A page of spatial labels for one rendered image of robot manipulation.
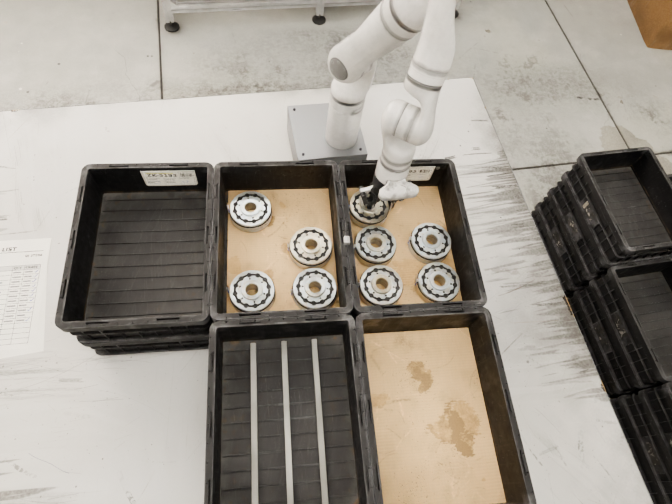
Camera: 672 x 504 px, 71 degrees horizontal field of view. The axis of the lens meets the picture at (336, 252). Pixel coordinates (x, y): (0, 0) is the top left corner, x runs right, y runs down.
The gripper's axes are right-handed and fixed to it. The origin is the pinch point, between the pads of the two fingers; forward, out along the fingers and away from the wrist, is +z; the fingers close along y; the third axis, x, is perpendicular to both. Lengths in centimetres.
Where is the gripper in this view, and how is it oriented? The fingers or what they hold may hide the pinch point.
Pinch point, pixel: (380, 205)
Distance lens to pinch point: 123.2
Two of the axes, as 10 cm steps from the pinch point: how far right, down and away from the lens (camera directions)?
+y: -9.8, 1.4, -1.7
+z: -0.9, 4.4, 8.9
